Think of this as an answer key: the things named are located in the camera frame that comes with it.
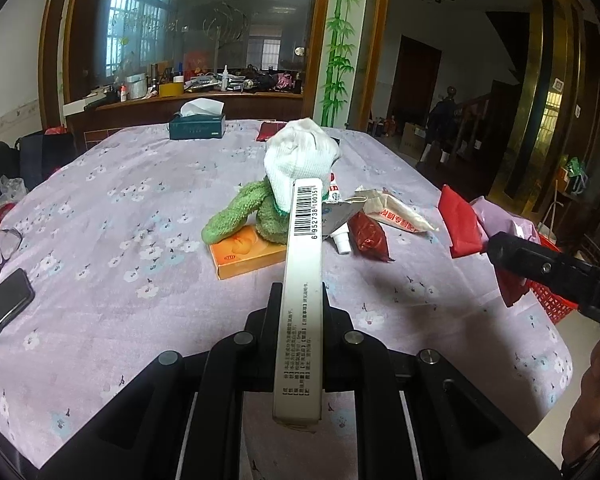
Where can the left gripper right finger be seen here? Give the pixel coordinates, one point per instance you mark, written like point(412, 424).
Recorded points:
point(417, 417)

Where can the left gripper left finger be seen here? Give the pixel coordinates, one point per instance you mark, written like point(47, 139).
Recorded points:
point(181, 417)

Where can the orange medicine box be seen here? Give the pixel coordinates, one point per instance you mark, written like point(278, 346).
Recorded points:
point(245, 252)

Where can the dark red snack packet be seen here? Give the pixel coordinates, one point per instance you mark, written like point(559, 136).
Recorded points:
point(369, 237)

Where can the white red paper wrapper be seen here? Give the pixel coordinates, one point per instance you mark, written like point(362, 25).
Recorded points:
point(385, 208)

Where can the green fuzzy towel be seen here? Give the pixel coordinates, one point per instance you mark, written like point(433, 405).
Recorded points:
point(254, 199)

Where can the white knit cloth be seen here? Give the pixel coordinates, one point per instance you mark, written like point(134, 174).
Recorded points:
point(300, 150)

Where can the person's right hand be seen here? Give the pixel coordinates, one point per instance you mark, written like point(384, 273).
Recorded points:
point(582, 431)

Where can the lilac floral tablecloth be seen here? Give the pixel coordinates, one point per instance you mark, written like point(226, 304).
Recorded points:
point(112, 247)

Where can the black smartphone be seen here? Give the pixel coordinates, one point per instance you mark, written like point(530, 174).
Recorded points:
point(16, 293)

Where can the clear plastic bag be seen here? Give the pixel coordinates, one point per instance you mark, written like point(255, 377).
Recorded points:
point(12, 190)

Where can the red flat packet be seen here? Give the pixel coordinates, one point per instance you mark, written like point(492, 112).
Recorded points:
point(269, 129)

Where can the teal tissue box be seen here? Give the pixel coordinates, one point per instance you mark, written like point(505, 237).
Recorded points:
point(198, 119)

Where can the dark blue bag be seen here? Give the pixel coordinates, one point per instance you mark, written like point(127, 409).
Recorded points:
point(41, 154)

